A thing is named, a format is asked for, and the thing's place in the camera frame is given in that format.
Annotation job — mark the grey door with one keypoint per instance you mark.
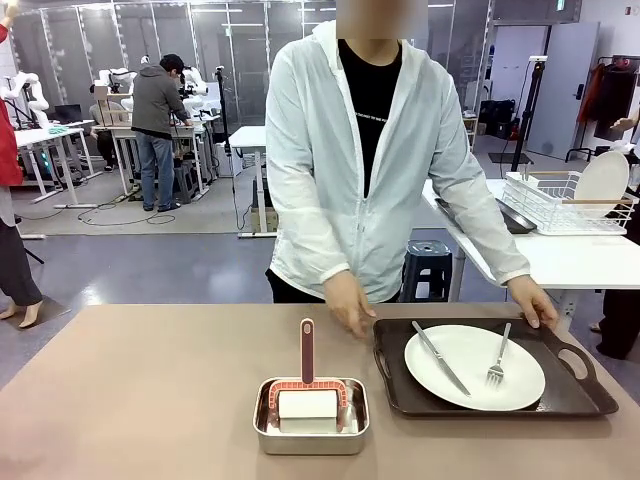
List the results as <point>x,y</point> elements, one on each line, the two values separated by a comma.
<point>562,100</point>

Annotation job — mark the black pole light stand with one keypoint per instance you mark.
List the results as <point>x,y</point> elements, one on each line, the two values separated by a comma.
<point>531,110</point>

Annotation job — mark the silver table knife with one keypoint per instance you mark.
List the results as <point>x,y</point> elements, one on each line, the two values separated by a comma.
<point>442,362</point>

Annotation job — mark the white height-adjustable desk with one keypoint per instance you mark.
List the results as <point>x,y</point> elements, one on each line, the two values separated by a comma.
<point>50,132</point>

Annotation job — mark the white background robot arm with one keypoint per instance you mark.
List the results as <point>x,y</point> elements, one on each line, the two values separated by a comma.
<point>30,95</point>

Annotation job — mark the white shoe rack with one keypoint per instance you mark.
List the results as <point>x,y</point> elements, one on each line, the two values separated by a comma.
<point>470,132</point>

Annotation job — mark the black bags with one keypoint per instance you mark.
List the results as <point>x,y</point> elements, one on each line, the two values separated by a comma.
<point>497,117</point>

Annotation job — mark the person's right hand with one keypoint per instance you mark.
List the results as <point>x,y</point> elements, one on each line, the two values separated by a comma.
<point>347,305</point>

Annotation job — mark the round white plate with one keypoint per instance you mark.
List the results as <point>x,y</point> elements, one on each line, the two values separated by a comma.
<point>470,370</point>
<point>602,182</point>

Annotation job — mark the white side table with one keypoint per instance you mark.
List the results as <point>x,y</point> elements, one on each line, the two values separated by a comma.
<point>575,255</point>

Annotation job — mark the person's left forearm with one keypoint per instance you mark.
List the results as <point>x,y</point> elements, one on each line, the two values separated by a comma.
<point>500,235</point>

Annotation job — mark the grey plastic stool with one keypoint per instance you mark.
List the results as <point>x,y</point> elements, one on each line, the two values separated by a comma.
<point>182,182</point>

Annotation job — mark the black clothes rack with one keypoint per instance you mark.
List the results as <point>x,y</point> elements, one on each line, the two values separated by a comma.
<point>612,95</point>

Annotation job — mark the dark blue plastic stool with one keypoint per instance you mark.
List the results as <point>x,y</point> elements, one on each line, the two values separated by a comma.
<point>425,270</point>

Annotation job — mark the person in white jacket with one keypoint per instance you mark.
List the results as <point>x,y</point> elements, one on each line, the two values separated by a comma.
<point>325,175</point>

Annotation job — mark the man in grey hoodie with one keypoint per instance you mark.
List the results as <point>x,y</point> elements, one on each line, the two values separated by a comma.
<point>157,105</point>

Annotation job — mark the person's left hand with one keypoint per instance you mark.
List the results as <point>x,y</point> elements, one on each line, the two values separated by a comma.
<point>535,302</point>

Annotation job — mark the person's right forearm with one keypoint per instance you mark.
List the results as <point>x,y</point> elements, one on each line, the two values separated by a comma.
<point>320,240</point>

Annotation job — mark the rectangular steel container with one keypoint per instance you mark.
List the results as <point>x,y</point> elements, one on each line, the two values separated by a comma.
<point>310,442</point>

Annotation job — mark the clear cutlery holder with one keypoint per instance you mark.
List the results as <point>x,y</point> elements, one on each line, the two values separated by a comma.
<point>520,192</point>

